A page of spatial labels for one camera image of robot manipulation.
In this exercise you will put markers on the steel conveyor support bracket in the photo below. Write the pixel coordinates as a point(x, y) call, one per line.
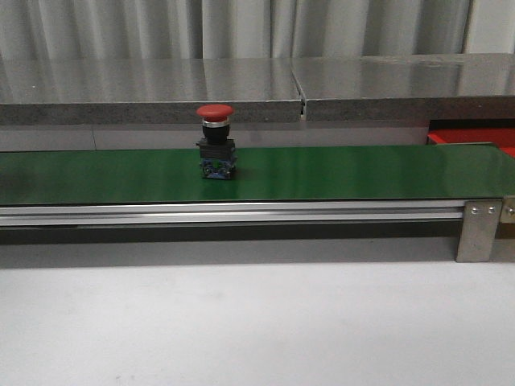
point(480, 221)

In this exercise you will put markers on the grey stone countertop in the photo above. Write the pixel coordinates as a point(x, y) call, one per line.
point(347, 101)

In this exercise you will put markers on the red mushroom push button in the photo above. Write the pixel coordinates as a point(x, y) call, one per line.
point(217, 151)

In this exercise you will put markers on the red plastic tray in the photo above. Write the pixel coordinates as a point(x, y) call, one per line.
point(502, 138)

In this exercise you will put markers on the green conveyor belt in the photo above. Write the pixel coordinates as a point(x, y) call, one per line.
point(263, 174)

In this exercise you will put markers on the white pleated curtain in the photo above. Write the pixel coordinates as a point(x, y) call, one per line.
point(65, 30)

